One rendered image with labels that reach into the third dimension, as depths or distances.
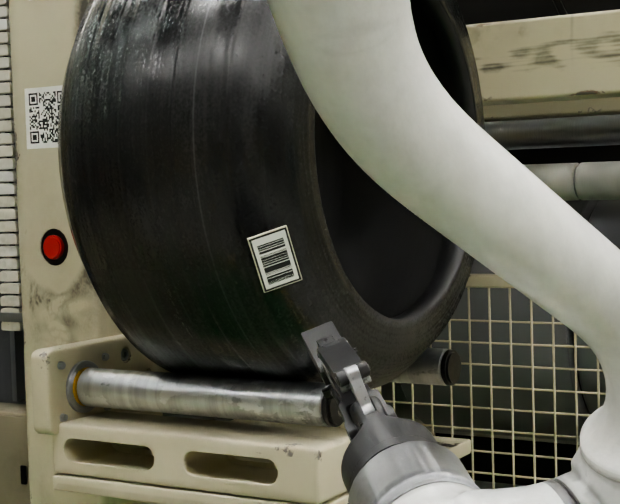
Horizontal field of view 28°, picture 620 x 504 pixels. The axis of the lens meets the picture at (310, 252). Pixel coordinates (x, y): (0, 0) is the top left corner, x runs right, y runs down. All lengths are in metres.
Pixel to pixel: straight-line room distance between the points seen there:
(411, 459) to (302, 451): 0.42
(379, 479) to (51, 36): 0.88
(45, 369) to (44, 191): 0.25
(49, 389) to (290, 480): 0.32
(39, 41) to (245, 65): 0.46
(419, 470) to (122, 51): 0.59
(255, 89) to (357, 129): 0.55
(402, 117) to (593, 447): 0.27
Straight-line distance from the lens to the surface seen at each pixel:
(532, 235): 0.70
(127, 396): 1.43
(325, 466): 1.28
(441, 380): 1.53
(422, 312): 1.43
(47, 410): 1.46
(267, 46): 1.21
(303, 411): 1.29
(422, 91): 0.65
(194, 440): 1.35
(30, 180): 1.61
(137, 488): 1.41
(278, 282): 1.21
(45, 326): 1.60
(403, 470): 0.86
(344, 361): 0.97
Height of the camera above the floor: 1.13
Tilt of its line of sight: 3 degrees down
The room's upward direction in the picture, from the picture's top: 2 degrees counter-clockwise
